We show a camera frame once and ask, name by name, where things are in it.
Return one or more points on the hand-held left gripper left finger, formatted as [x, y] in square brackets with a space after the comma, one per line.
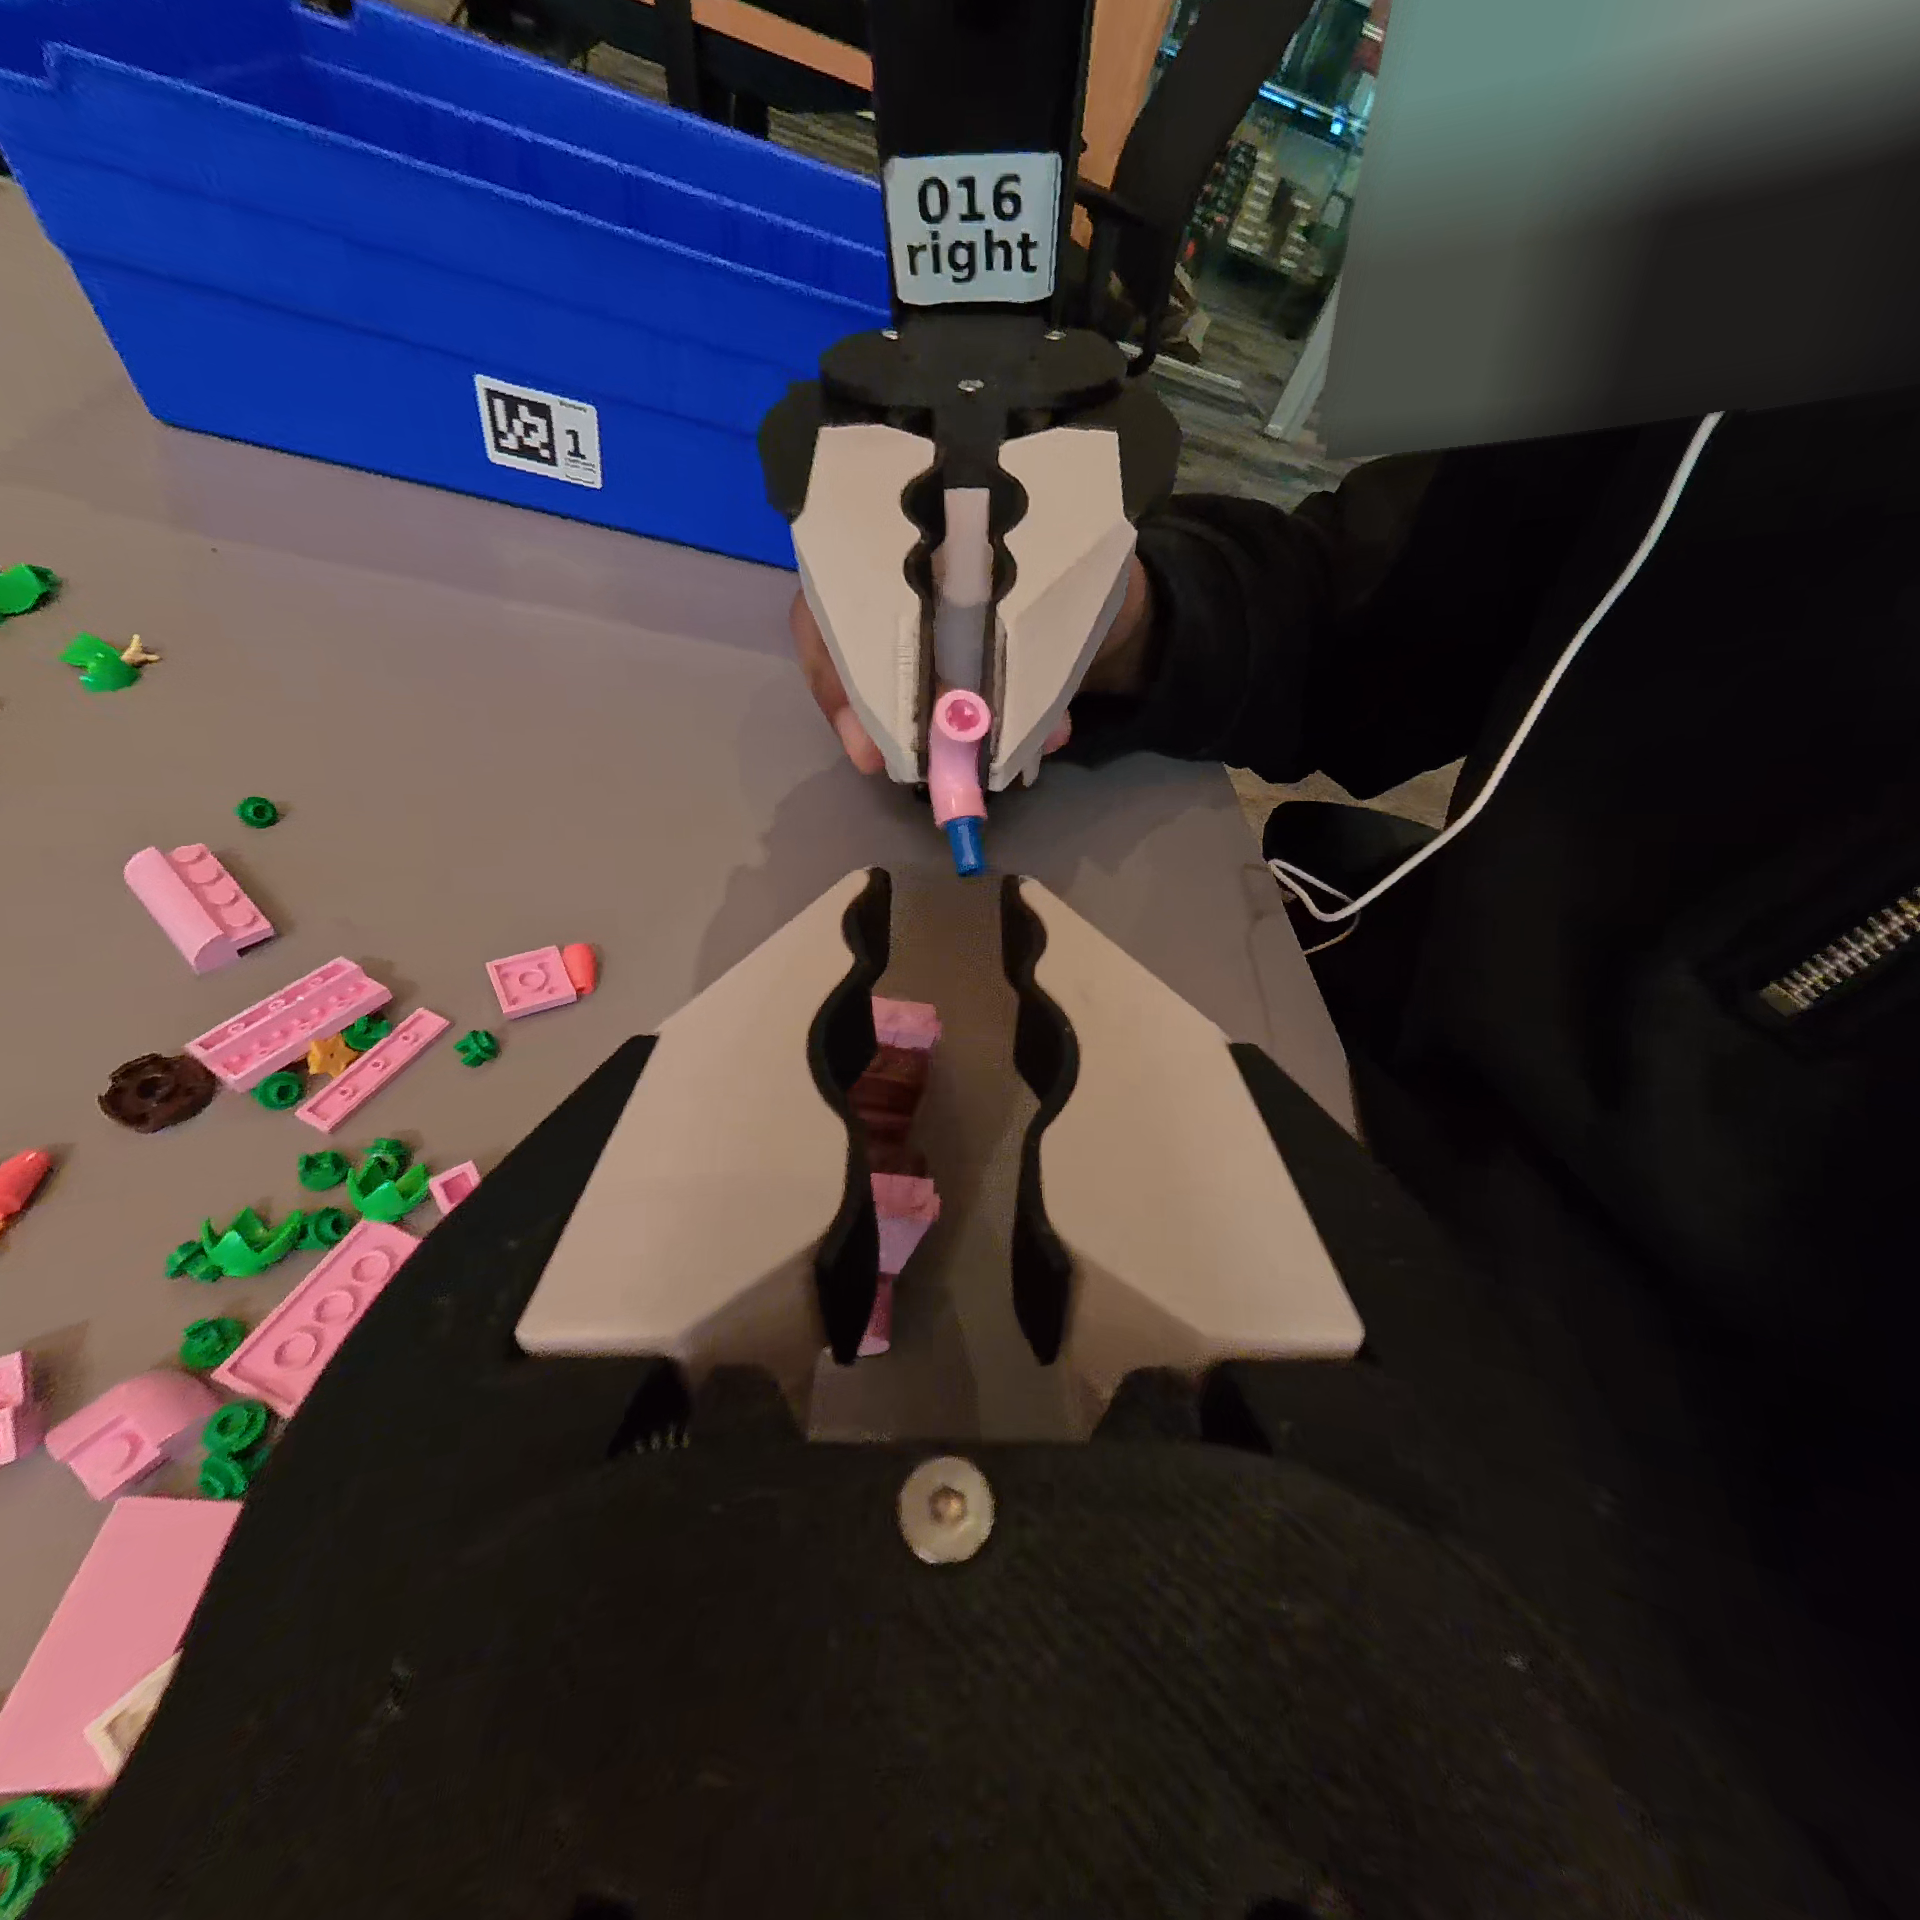
[674, 1200]

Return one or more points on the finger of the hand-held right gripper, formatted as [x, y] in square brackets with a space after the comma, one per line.
[1072, 570]
[848, 570]

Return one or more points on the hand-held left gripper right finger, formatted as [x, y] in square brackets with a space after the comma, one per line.
[1200, 1200]

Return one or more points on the pink elbow piece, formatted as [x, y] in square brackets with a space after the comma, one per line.
[957, 764]

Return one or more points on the pink brown brick assembly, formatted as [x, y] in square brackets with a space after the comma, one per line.
[905, 1214]

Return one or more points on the person's right hand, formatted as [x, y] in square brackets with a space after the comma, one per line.
[1133, 652]

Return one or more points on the black office chair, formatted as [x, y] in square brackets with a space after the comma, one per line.
[1185, 150]

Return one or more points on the red cone piece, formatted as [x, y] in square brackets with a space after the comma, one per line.
[582, 968]

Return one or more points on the pink square plate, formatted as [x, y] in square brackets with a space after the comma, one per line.
[530, 984]

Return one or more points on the pile of toy bricks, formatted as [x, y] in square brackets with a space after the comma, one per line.
[315, 1320]

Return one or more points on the person's black jacket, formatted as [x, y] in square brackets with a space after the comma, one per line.
[1650, 1200]

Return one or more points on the blue plastic bin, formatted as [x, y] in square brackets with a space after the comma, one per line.
[300, 271]

